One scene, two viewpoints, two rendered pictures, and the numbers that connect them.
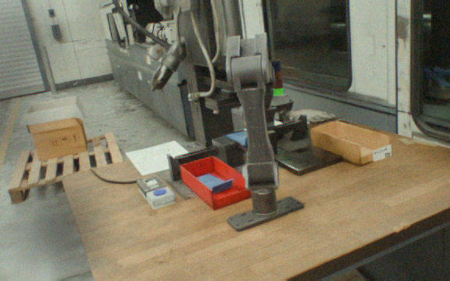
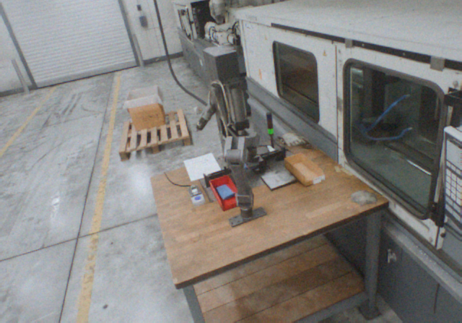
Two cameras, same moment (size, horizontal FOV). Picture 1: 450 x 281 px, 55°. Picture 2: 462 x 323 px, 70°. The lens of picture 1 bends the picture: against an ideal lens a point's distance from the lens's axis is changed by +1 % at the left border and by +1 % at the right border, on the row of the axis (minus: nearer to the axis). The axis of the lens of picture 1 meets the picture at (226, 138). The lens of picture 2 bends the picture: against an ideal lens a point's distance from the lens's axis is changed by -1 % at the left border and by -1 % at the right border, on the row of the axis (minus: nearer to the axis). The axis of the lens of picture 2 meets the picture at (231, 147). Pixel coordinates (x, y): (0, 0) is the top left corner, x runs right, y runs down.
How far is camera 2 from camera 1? 73 cm
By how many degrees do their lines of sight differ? 13
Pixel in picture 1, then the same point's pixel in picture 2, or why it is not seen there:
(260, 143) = (242, 187)
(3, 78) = (108, 57)
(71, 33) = (153, 22)
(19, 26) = (118, 18)
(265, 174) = (245, 200)
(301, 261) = (255, 248)
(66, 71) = (150, 50)
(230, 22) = (236, 105)
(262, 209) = (245, 216)
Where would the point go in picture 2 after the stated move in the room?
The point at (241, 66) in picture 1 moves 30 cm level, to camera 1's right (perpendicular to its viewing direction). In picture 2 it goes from (230, 156) to (297, 149)
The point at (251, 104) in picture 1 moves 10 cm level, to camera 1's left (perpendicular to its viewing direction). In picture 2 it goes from (237, 171) to (216, 173)
